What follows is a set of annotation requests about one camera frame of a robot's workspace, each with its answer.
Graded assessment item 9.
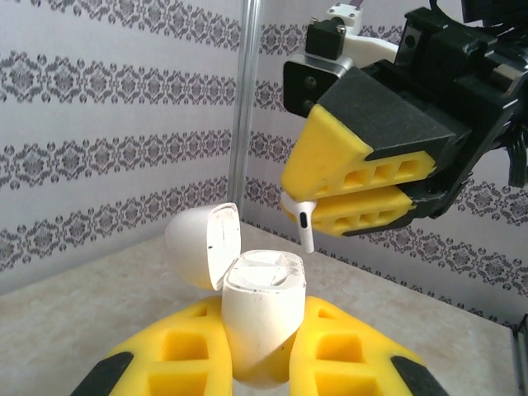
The aluminium frame post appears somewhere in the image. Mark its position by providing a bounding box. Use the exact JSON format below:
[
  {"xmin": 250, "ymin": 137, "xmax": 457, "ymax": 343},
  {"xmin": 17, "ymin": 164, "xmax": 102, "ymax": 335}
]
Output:
[{"xmin": 229, "ymin": 0, "xmax": 264, "ymax": 227}]

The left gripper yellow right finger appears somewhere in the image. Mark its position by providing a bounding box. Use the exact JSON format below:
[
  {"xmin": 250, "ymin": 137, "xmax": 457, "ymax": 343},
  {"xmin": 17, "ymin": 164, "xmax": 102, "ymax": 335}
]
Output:
[{"xmin": 287, "ymin": 295, "xmax": 449, "ymax": 396}]

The black wire bundle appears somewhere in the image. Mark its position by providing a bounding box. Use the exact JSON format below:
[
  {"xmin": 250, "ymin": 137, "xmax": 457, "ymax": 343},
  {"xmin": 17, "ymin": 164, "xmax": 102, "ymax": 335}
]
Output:
[{"xmin": 507, "ymin": 134, "xmax": 528, "ymax": 189}]

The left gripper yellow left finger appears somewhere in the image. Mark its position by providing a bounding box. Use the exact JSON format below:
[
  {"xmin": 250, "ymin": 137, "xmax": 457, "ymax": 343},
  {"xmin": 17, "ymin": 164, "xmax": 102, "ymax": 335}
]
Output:
[{"xmin": 72, "ymin": 295, "xmax": 237, "ymax": 396}]

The white wireless earbud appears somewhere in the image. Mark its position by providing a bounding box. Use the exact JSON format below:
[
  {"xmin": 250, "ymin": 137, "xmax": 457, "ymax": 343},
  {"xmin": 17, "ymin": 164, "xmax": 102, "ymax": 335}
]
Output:
[{"xmin": 281, "ymin": 192, "xmax": 317, "ymax": 254}]

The white earbud charging case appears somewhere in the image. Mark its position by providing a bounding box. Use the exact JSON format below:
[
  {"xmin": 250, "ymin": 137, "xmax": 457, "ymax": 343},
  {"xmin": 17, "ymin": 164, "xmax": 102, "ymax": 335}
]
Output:
[{"xmin": 164, "ymin": 202, "xmax": 307, "ymax": 389}]

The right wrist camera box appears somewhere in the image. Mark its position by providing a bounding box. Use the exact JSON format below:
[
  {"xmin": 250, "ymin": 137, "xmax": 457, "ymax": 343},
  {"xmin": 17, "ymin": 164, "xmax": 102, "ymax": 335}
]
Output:
[{"xmin": 282, "ymin": 2, "xmax": 399, "ymax": 120}]

